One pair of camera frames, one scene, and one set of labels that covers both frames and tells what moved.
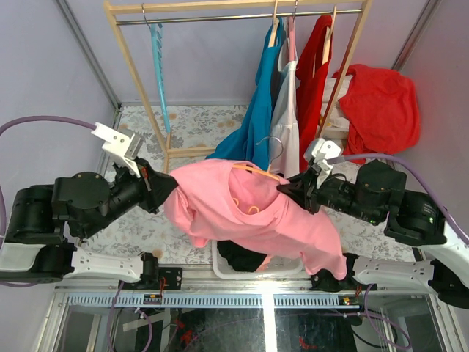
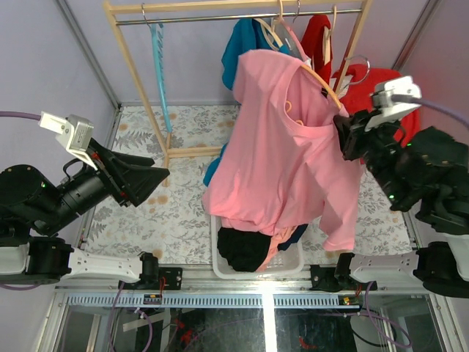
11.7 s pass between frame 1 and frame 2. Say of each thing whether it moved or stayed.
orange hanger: moved
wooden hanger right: stayed
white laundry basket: stayed
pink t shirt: moved
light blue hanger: stayed
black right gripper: moved
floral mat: stayed
